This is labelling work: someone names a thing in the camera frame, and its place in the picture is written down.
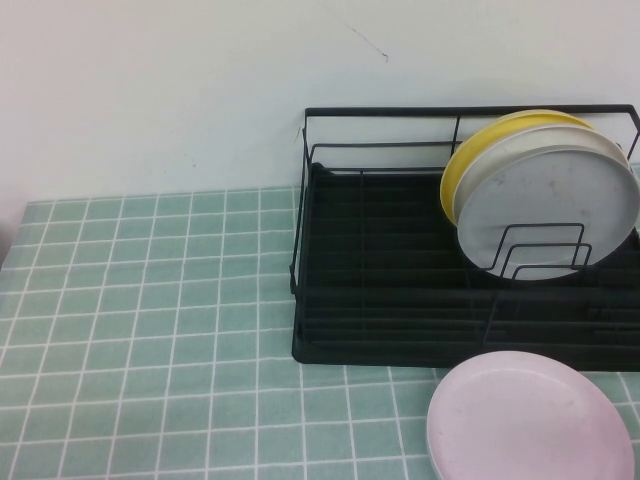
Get pink plate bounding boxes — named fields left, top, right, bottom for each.
left=426, top=349, right=637, bottom=480

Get cream white plate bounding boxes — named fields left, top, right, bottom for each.
left=452, top=124, right=632, bottom=229

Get mint green plate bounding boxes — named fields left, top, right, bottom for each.
left=427, top=434, right=446, bottom=480

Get black plastic drip tray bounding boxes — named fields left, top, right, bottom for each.
left=292, top=161, right=640, bottom=374

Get black wire dish rack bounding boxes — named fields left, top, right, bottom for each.
left=289, top=103, right=640, bottom=374

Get grey plate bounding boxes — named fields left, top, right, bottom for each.
left=456, top=148, right=640, bottom=284

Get green tile pattern tablecloth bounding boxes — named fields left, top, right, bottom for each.
left=0, top=185, right=640, bottom=480

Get yellow plate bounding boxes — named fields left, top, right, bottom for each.
left=439, top=108, right=600, bottom=226

